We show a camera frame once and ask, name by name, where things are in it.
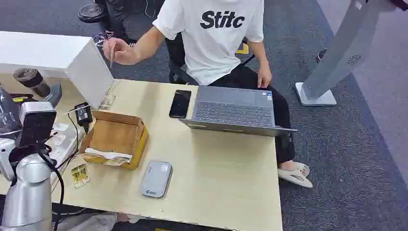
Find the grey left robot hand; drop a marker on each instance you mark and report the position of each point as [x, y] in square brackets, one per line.
[8, 114]

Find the person's left hand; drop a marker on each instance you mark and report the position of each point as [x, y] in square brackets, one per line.
[264, 78]

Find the person's right hand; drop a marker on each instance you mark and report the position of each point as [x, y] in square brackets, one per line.
[122, 52]

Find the thin card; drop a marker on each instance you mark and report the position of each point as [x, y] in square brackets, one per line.
[111, 54]

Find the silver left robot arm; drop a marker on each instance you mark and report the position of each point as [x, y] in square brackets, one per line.
[27, 197]

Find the person in dark clothes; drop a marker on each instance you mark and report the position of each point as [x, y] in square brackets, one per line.
[134, 16]

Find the dark cylinder on grey base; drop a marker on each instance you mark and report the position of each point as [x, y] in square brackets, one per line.
[33, 82]

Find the grey laptop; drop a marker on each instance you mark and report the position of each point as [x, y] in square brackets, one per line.
[234, 110]

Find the black round disc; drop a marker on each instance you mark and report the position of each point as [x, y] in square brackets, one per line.
[92, 12]

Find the pale printed card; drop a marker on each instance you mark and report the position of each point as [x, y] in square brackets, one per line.
[107, 102]

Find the black shoe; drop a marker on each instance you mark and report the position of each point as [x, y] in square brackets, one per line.
[320, 55]

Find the white power strip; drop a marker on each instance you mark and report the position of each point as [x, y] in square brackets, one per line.
[63, 143]

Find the white desk shelf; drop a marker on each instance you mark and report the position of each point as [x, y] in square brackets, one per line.
[54, 54]

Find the black power adapter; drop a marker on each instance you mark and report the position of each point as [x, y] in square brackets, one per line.
[83, 114]

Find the black smartphone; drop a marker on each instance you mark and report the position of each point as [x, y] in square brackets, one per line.
[180, 103]

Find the grey stand with white base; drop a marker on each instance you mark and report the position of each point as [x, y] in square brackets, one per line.
[338, 54]

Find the wooden card box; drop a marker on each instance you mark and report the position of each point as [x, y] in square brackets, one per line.
[116, 135]

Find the yellow printed card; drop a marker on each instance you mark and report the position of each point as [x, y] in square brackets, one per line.
[80, 175]

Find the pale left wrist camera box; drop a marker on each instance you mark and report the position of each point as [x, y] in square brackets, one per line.
[37, 122]

